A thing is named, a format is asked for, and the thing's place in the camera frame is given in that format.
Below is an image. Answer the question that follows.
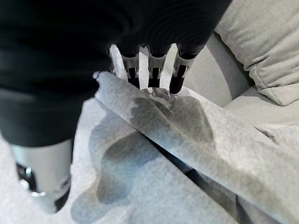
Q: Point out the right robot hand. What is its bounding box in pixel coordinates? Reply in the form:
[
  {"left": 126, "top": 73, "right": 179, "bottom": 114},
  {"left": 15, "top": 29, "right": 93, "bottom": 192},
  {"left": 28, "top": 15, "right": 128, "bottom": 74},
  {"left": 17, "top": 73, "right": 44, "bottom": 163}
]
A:
[{"left": 0, "top": 0, "right": 232, "bottom": 214}]

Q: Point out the light grey garment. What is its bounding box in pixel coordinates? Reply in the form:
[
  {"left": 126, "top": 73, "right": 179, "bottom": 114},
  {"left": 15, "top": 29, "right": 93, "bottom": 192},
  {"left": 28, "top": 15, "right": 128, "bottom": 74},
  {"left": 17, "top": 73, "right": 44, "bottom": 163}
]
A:
[{"left": 0, "top": 44, "right": 299, "bottom": 224}]

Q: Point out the grey sofa cushion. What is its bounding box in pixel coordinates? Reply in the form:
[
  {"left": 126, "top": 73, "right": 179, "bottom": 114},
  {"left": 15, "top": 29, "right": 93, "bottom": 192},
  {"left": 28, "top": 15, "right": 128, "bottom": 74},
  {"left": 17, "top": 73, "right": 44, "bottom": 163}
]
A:
[{"left": 214, "top": 0, "right": 299, "bottom": 107}]

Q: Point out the grey fabric sofa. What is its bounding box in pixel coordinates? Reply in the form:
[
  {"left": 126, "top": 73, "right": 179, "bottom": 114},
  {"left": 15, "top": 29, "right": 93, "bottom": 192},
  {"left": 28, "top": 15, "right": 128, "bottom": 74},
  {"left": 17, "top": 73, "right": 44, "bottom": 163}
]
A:
[{"left": 162, "top": 34, "right": 299, "bottom": 144}]

